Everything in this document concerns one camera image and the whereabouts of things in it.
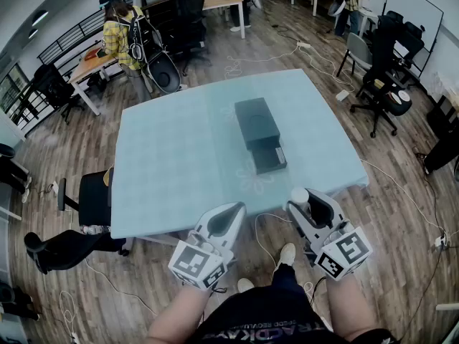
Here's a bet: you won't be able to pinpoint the dark window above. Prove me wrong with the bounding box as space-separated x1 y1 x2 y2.
0 62 39 123

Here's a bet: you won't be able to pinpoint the person's dark trousers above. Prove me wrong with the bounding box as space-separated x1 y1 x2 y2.
269 262 310 299

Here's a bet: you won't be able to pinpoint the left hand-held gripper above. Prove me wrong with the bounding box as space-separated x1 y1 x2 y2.
167 201 249 292

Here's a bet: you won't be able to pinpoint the person's left white shoe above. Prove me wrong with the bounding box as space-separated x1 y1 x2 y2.
237 277 256 294

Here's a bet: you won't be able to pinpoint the small white object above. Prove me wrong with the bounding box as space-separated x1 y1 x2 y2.
290 186 311 209

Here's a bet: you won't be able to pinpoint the person's black printed shirt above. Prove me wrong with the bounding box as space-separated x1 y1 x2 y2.
195 285 397 344

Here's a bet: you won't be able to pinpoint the dark grey drawer box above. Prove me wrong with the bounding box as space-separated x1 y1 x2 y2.
234 97 289 176

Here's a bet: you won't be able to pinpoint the white cable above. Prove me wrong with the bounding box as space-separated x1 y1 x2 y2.
359 158 449 236
224 44 301 80
253 212 294 269
83 257 159 317

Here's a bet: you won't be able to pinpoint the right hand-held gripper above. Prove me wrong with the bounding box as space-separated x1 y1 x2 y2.
285 188 374 283

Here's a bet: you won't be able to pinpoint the person's white shoe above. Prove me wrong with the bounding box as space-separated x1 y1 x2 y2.
237 277 256 294
275 242 297 269

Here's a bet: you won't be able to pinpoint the grey chair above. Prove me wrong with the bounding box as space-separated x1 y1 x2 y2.
336 32 374 79

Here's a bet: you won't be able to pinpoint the black metal railing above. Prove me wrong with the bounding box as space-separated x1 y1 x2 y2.
35 0 144 73

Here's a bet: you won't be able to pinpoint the person's right white shoe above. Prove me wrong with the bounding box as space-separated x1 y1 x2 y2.
275 242 297 269

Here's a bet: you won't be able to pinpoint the person's right forearm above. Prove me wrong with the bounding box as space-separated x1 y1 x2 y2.
323 273 382 340

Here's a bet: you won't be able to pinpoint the black office chair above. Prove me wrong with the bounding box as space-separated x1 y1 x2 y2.
174 0 213 77
379 10 426 80
23 168 131 276
33 62 86 125
349 25 414 139

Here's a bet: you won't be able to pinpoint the clear plastic bottle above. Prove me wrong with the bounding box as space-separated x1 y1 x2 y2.
80 224 111 236

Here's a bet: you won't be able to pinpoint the grey backpack shell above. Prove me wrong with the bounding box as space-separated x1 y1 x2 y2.
145 47 182 95

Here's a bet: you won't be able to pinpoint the wooden desk white legs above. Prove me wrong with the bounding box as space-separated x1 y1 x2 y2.
141 0 247 39
67 47 121 117

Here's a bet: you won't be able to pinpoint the round white disc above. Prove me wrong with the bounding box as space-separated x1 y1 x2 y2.
389 89 412 104

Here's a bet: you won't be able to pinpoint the light blue tablecloth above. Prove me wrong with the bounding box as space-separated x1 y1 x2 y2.
110 68 371 240

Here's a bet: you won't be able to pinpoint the person's left forearm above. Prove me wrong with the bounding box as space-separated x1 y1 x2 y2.
144 283 213 344

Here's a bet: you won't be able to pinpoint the white backpack shell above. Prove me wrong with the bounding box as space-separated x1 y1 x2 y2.
327 0 347 17

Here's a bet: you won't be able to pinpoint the whiteboard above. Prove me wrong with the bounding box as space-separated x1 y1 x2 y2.
382 0 445 54

